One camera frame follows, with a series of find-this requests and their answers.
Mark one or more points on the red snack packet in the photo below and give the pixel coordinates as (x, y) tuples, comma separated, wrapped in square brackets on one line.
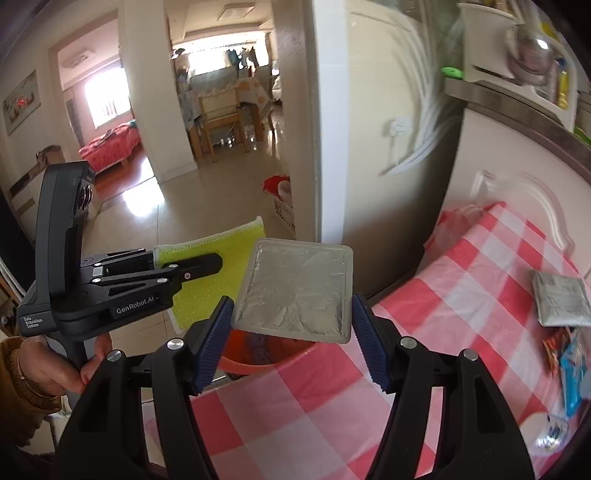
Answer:
[(554, 346)]

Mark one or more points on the dining table with cloth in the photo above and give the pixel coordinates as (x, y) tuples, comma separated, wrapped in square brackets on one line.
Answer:
[(231, 85)]

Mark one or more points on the silver foil packet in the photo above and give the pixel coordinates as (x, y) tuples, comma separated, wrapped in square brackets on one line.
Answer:
[(295, 290)]

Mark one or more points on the grey printed packet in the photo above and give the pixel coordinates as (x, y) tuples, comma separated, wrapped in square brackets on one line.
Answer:
[(558, 297)]

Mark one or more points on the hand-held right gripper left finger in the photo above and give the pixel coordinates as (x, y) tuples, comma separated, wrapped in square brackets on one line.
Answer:
[(214, 355)]

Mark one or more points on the yellow bottle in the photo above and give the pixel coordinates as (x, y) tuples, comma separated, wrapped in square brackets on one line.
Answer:
[(563, 90)]

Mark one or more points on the person's left forearm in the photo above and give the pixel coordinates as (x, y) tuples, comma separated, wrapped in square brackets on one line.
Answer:
[(14, 406)]

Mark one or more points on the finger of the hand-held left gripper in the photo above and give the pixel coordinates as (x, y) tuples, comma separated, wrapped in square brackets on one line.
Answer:
[(129, 257), (198, 265)]

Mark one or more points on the white tall cabinet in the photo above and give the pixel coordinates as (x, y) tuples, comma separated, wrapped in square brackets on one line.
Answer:
[(378, 69)]

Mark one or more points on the white woven basket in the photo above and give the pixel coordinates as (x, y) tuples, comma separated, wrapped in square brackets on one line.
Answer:
[(286, 212)]

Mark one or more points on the bed with red cover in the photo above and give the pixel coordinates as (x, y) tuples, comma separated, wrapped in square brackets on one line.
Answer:
[(111, 145)]

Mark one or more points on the wooden chair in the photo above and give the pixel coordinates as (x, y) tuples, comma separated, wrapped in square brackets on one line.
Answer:
[(224, 122)]

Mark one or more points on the blue wet wipe packet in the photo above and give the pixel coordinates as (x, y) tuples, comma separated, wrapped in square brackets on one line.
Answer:
[(572, 374)]

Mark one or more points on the yellow sponge cloth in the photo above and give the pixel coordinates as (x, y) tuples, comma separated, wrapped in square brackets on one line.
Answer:
[(203, 295)]

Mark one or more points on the small green object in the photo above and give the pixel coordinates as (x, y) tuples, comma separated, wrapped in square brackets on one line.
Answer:
[(452, 73)]

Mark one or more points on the person's left hand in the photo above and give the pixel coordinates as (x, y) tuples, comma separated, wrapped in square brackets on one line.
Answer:
[(51, 369)]

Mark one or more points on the orange plastic basin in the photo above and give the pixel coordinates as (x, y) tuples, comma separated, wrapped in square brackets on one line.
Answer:
[(244, 367)]

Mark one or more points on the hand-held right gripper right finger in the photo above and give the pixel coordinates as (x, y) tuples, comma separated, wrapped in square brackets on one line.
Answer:
[(369, 350)]

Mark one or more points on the grey steel countertop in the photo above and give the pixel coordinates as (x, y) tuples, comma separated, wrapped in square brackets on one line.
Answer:
[(508, 106)]

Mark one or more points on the framed wall picture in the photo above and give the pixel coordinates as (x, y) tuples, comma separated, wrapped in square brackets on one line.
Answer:
[(21, 101)]

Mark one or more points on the red white checked tablecloth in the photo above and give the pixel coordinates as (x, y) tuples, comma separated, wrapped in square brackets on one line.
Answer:
[(461, 286)]

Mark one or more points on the steel pot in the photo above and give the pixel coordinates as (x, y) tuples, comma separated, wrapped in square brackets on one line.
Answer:
[(531, 53)]

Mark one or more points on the white dish rack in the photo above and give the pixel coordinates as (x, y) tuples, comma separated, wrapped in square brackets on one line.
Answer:
[(485, 46)]

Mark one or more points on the red cloth item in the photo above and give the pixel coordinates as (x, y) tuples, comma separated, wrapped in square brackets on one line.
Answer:
[(274, 183)]

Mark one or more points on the cardboard box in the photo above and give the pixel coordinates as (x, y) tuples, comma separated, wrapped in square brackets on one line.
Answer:
[(48, 159)]

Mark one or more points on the white low cabinet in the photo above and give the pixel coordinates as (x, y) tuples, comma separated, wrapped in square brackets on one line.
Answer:
[(498, 147)]

